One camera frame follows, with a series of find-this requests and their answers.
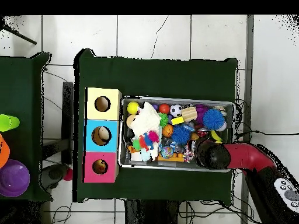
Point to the multicolour spiky caterpillar toy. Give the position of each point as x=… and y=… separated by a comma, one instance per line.
x=146, y=140

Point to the grey box with red button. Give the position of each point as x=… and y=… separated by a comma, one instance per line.
x=55, y=175

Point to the small soccer ball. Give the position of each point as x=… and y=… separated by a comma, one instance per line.
x=176, y=110

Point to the purple plastic bowl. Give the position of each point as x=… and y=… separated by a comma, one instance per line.
x=12, y=178

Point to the shallow clear mesh bin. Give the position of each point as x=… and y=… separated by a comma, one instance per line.
x=168, y=99

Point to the dark green table cloth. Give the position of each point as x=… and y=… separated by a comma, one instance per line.
x=25, y=93
x=151, y=77

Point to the small blue spiky ball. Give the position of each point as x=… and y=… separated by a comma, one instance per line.
x=181, y=134

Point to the large blue spiky ball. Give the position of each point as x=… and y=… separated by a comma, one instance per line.
x=213, y=119

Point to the orange plastic dish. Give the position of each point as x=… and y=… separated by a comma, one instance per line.
x=4, y=151

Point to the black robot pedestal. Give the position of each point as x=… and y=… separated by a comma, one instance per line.
x=149, y=212

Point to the cream waffle cloth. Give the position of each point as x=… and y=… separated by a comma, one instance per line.
x=146, y=121

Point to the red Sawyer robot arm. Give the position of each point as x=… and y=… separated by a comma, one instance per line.
x=250, y=156

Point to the yellow foam block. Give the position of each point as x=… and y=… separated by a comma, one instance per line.
x=177, y=120

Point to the small basketball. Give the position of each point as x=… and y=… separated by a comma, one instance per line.
x=168, y=130

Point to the black rod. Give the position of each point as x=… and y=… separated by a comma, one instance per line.
x=23, y=37

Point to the wooden box with three holes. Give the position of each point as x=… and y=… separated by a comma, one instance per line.
x=102, y=115

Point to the globe print ball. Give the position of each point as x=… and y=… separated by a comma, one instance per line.
x=167, y=151

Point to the tan bear plush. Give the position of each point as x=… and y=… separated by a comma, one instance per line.
x=195, y=136

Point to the yellow plastic ball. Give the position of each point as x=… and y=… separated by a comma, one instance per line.
x=133, y=107

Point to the lime green cup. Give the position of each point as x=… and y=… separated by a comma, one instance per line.
x=9, y=123

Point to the yellow soft duck toy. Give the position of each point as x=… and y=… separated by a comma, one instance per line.
x=99, y=162

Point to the striped wooden block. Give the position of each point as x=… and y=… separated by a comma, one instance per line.
x=189, y=114

